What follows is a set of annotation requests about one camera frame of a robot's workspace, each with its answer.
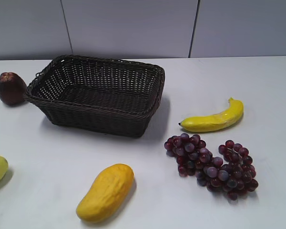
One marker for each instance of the black woven plastic basket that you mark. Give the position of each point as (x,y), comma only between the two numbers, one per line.
(110,96)

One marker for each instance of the yellow banana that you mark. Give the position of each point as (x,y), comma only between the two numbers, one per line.
(215,122)

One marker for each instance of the purple grape bunch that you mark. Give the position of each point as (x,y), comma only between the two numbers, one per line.
(232,172)

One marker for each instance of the orange yellow mango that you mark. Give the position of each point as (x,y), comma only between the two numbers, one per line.
(107,193)

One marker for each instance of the dark red wax apple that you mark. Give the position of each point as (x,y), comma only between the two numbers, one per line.
(12,89)

